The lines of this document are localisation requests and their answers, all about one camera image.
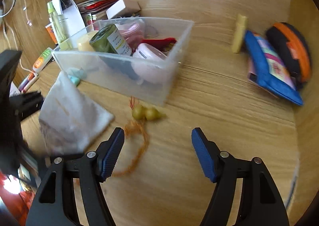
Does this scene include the white drawstring cloth bag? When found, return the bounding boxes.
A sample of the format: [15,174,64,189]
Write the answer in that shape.
[39,71,114,156]

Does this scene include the green glass bottle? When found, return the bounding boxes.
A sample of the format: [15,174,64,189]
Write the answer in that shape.
[89,24,132,56]

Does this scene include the yellow gourd tassel charm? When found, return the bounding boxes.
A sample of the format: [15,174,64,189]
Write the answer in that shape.
[112,96,167,177]

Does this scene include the orange pen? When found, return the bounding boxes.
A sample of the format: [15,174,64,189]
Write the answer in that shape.
[18,72,39,93]

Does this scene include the orange green cream tube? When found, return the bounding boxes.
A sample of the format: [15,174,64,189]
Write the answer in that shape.
[32,48,53,73]

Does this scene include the teal white small bottle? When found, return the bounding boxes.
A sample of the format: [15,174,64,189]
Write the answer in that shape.
[67,67,87,86]

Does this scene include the orange sunscreen tube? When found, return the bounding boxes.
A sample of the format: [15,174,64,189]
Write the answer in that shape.
[45,23,58,45]

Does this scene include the yellow spray bottle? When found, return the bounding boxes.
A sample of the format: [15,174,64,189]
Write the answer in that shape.
[47,1,68,44]

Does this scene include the beige round sponge puff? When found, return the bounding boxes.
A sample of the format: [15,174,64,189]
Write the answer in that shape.
[77,30,98,52]

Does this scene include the white folded paper sheets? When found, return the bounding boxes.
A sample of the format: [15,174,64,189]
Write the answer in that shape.
[51,0,87,38]

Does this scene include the stack of books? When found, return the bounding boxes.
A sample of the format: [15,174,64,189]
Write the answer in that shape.
[77,0,119,26]

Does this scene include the blue striped fabric pouch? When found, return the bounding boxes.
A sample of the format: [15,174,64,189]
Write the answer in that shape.
[244,30,303,106]

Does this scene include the clear plastic storage bin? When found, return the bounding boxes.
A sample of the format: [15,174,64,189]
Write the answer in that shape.
[52,17,194,105]

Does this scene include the pink round container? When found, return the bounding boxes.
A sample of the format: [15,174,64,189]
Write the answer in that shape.
[131,43,166,84]

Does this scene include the white small cardboard box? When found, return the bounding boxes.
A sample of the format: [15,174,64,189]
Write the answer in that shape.
[106,0,141,19]

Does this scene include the black orange zipper case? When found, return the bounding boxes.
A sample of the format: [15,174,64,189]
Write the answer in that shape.
[266,22,312,90]

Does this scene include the red fabric pouch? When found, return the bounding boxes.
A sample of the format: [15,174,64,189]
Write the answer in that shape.
[141,37,177,51]

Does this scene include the yellow lotion bottle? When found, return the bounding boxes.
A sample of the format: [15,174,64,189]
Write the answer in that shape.
[231,14,248,54]

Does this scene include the white usb cable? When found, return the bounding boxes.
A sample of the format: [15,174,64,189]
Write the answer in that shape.
[0,0,36,74]

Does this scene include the pink coiled rope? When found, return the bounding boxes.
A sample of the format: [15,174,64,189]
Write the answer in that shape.
[117,22,147,49]

